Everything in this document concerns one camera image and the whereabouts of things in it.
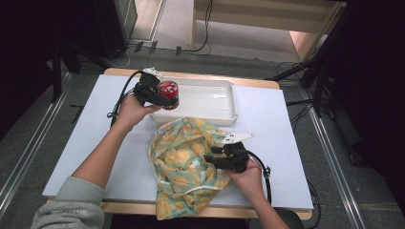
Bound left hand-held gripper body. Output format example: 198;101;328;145
133;66;164;107

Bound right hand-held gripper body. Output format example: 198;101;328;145
215;132;256;175

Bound red can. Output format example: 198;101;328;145
157;79;181;111

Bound orange-print green cloth bag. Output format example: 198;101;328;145
148;115;232;221

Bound white plastic tray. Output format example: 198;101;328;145
149;77;239;126

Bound person's left hand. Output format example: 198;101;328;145
114;93;162;134

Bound person's right hand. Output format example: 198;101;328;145
225;158;266;200

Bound black cabinet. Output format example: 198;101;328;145
93;0;139;60

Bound person's dark clothed legs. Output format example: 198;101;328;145
109;208;308;229

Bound black metal stand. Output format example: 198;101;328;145
50;37;108;103

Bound wooden table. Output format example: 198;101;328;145
45;67;313;221

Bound black tripod stand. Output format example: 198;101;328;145
265;0;354;119

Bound light wooden desk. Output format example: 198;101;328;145
190;0;347;63

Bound person's grey sleeve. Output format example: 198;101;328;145
30;176;106;229

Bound left hand-held gripper black cable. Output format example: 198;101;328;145
106;70;143;129

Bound hand-held gripper black cable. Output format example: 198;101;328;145
247;150;273;205
106;70;143;129

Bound right hand-held gripper black cable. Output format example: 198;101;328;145
247;150;273;205

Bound white floor cable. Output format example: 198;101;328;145
104;45;132;70

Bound black floor cables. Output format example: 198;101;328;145
274;61;321;132

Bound black hanging cable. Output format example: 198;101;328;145
186;0;214;54

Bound metal floor rail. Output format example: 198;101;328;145
0;72;74;213
301;88;368;229

